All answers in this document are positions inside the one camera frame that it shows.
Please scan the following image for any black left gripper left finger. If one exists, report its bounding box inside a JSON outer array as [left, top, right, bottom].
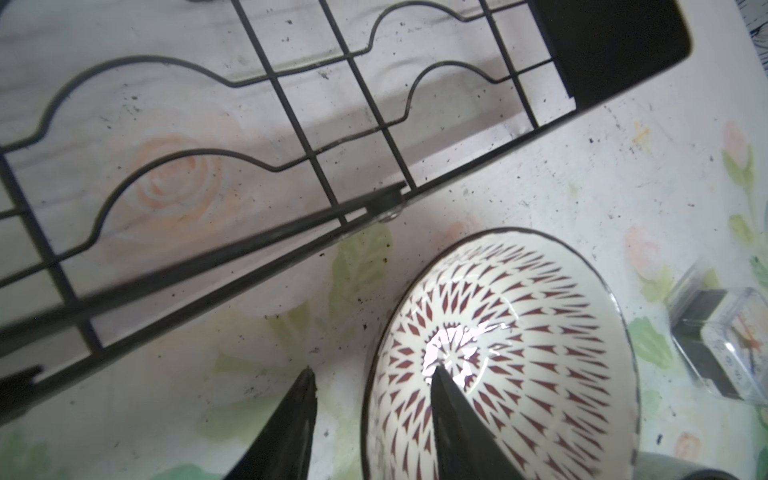
[[224, 367, 318, 480]]

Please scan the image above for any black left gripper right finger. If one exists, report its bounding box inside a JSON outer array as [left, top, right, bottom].
[[430, 365, 523, 480]]

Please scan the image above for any white red diamond bowl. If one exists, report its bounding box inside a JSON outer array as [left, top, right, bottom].
[[361, 228, 641, 479]]

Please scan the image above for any small clear square clock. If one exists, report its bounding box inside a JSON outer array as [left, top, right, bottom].
[[667, 261, 767, 406]]

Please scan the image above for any black wire dish rack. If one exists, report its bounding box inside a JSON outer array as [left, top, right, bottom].
[[1, 1, 692, 424]]

